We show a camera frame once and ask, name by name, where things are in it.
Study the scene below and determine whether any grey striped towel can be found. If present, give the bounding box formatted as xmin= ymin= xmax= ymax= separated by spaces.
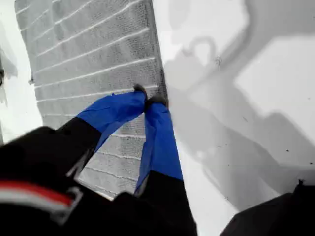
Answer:
xmin=14 ymin=0 xmax=169 ymax=200

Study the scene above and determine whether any red white servo wire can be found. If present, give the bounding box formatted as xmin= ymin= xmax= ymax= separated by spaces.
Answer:
xmin=0 ymin=179 xmax=77 ymax=214

